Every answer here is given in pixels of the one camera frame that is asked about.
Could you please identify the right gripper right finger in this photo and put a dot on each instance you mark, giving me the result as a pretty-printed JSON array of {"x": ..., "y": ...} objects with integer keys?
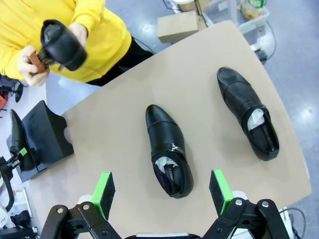
[{"x": 220, "y": 194}]

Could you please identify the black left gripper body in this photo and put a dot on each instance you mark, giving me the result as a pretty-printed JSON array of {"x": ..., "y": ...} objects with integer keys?
[{"x": 3, "y": 165}]

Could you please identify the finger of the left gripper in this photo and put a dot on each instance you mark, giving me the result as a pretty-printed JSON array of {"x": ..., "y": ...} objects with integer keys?
[{"x": 23, "y": 152}]

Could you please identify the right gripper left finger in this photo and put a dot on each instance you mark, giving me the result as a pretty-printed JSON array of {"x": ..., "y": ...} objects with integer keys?
[{"x": 103, "y": 196}]

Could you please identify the black leather dress shoe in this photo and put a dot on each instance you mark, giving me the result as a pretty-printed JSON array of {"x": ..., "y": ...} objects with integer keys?
[
  {"x": 64, "y": 47},
  {"x": 236, "y": 92},
  {"x": 18, "y": 134},
  {"x": 164, "y": 129}
]

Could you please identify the reddish wooden shoe brush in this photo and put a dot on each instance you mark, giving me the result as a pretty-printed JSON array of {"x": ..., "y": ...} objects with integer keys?
[{"x": 37, "y": 62}]

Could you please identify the person's right forearm yellow sleeve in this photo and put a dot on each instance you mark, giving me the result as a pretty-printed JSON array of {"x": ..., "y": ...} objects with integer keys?
[{"x": 10, "y": 57}]

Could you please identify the person's left forearm yellow sleeve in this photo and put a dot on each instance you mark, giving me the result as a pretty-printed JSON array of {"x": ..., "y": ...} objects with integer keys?
[{"x": 87, "y": 12}]

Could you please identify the black metal shoe stand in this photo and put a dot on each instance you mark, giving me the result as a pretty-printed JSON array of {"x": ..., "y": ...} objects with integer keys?
[{"x": 47, "y": 132}]

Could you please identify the person's right hand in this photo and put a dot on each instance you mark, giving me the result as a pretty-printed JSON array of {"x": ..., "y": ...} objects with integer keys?
[{"x": 25, "y": 67}]

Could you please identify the person's left hand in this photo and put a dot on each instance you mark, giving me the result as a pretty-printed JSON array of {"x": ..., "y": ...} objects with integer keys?
[{"x": 79, "y": 31}]

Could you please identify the white paper shoe stuffing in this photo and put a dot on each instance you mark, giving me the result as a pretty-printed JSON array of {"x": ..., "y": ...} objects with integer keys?
[
  {"x": 51, "y": 33},
  {"x": 255, "y": 118},
  {"x": 162, "y": 163}
]

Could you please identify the black trousers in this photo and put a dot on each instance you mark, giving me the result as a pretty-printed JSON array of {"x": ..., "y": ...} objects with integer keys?
[{"x": 124, "y": 59}]

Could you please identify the yellow hoodie torso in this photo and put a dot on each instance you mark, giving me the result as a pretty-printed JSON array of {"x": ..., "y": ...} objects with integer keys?
[{"x": 107, "y": 37}]

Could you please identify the clear plastic bin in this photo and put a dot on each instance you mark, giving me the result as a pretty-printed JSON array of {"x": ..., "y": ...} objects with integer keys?
[{"x": 251, "y": 25}]

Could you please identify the brown cardboard box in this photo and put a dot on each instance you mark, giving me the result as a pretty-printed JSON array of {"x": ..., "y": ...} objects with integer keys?
[{"x": 177, "y": 27}]

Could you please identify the yellow green snack bag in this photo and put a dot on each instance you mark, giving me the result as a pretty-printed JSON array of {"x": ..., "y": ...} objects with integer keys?
[{"x": 253, "y": 10}]

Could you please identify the black pedestal base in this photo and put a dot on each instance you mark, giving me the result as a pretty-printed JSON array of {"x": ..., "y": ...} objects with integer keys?
[{"x": 17, "y": 92}]

